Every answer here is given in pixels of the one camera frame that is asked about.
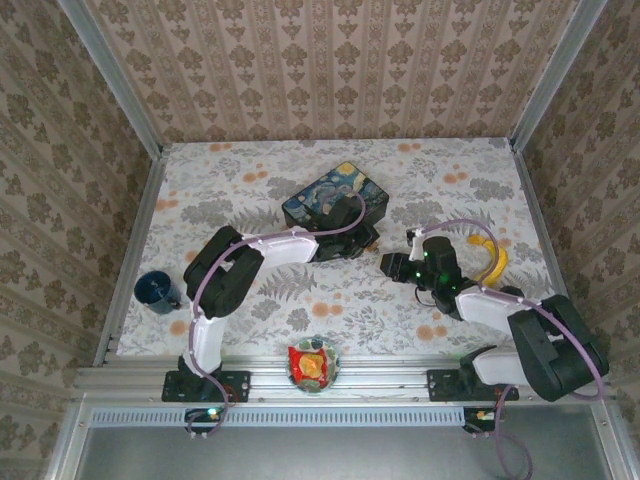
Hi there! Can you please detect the starry night tin box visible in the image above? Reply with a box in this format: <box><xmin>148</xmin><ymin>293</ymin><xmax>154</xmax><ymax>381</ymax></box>
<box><xmin>281</xmin><ymin>160</ymin><xmax>391</xmax><ymax>239</ymax></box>

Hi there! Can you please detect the black base plate left arm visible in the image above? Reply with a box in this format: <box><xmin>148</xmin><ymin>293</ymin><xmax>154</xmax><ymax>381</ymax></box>
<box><xmin>161</xmin><ymin>369</ymin><xmax>251</xmax><ymax>404</ymax></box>

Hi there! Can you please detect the black base plate right arm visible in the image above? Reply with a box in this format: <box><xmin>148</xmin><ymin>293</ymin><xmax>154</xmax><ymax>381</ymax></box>
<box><xmin>426</xmin><ymin>368</ymin><xmax>520</xmax><ymax>403</ymax></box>

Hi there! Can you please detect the floral tablecloth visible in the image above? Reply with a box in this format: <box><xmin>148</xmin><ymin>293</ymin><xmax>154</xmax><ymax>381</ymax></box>
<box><xmin>117</xmin><ymin>138</ymin><xmax>571</xmax><ymax>359</ymax></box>

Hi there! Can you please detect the yellow banana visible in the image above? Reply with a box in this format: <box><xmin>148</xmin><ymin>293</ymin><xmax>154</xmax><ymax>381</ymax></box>
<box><xmin>467</xmin><ymin>234</ymin><xmax>510</xmax><ymax>287</ymax></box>

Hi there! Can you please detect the patterned ceramic bowl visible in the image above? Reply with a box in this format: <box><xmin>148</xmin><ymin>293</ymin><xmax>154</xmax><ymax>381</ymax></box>
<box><xmin>285</xmin><ymin>335</ymin><xmax>341</xmax><ymax>395</ymax></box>

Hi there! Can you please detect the red snack packet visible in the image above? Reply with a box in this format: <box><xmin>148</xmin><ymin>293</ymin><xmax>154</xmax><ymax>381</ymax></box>
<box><xmin>288</xmin><ymin>347</ymin><xmax>334</xmax><ymax>387</ymax></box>

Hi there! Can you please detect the circuit board with yellow part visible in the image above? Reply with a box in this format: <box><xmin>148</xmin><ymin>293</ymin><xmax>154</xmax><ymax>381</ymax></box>
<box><xmin>462</xmin><ymin>407</ymin><xmax>501</xmax><ymax>434</ymax></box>

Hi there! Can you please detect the dark blue mug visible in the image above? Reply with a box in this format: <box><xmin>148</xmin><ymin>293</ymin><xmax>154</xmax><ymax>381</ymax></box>
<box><xmin>133</xmin><ymin>270</ymin><xmax>184</xmax><ymax>316</ymax></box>

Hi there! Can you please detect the grey metal panel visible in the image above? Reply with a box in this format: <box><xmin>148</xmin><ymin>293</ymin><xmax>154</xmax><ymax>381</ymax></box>
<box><xmin>47</xmin><ymin>402</ymin><xmax>640</xmax><ymax>480</ymax></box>

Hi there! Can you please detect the circuit board with green light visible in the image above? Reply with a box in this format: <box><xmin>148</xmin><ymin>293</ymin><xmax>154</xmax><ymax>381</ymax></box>
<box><xmin>184</xmin><ymin>407</ymin><xmax>225</xmax><ymax>434</ymax></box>

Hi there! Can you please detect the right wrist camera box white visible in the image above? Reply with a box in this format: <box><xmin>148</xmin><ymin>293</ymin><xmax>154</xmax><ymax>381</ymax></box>
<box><xmin>405</xmin><ymin>227</ymin><xmax>427</xmax><ymax>262</ymax></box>

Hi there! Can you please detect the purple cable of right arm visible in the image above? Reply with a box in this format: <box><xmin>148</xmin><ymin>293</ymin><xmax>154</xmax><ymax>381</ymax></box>
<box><xmin>422</xmin><ymin>218</ymin><xmax>607</xmax><ymax>479</ymax></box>

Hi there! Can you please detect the aluminium side rail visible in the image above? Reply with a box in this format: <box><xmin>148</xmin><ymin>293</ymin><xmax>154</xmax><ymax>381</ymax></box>
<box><xmin>509</xmin><ymin>139</ymin><xmax>592</xmax><ymax>365</ymax></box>
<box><xmin>92</xmin><ymin>147</ymin><xmax>169</xmax><ymax>367</ymax></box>

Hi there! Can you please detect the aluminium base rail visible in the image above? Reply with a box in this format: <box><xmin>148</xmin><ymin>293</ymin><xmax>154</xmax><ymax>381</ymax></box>
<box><xmin>74</xmin><ymin>355</ymin><xmax>617</xmax><ymax>405</ymax></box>

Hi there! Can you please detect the grey slotted cable duct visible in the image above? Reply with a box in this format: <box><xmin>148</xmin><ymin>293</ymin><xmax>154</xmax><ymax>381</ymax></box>
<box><xmin>89</xmin><ymin>405</ymin><xmax>467</xmax><ymax>428</ymax></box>

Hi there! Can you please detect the aluminium frame post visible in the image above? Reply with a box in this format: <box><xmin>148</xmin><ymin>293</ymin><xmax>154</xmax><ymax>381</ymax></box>
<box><xmin>56</xmin><ymin>0</ymin><xmax>165</xmax><ymax>154</ymax></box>
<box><xmin>509</xmin><ymin>0</ymin><xmax>610</xmax><ymax>151</ymax></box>

